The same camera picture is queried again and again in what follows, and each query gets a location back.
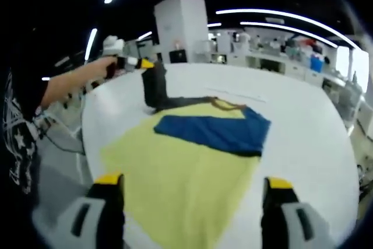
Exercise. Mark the person's left hand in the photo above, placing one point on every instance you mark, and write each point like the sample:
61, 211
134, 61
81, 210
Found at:
107, 66

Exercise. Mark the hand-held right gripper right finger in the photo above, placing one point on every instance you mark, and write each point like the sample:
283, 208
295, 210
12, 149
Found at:
279, 220

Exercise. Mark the white square pillar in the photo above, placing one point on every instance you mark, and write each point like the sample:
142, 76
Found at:
180, 24

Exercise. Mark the curved ceiling light strip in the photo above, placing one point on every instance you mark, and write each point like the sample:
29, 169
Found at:
285, 14
285, 28

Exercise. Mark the white lab counter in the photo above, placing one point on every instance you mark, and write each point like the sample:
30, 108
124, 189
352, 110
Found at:
262, 61

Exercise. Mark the black monitor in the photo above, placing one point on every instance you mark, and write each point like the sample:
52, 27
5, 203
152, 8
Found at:
177, 56

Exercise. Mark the black printed shirt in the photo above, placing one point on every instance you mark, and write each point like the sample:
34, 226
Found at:
17, 132

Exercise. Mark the yellow garment with dark sleeves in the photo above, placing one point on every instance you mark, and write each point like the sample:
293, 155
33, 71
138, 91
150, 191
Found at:
180, 179

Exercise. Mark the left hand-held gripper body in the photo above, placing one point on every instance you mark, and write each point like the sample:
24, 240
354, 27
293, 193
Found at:
114, 46

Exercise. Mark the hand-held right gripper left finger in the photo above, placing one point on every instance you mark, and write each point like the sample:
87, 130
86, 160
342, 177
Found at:
87, 220

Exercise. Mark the blue plastic bin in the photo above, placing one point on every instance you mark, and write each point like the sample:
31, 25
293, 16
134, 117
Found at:
316, 64

